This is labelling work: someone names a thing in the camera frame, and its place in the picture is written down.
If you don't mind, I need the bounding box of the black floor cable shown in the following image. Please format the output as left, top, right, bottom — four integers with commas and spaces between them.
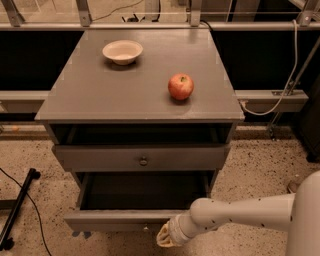
0, 167, 53, 256

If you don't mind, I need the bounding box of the grey top drawer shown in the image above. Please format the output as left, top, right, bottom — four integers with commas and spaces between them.
53, 145, 230, 172

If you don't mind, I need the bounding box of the grey drawer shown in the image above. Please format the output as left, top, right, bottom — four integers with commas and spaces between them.
53, 145, 230, 172
65, 171, 215, 232

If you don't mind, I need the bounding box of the metal railing frame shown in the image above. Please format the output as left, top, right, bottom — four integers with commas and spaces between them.
0, 0, 320, 31

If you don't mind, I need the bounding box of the white paper bowl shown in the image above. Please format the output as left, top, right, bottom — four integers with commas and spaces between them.
102, 40, 143, 65

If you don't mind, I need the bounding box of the black stand leg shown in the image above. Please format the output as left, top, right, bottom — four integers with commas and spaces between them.
0, 168, 41, 251

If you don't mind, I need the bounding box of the red apple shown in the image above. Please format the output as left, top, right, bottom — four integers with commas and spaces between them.
168, 73, 194, 100

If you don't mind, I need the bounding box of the white cable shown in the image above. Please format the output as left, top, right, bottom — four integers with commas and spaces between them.
239, 19, 299, 117

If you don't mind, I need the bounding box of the grey wooden drawer cabinet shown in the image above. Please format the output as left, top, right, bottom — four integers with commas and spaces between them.
34, 28, 245, 188

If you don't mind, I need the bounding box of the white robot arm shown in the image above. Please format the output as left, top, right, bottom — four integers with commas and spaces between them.
156, 171, 320, 256

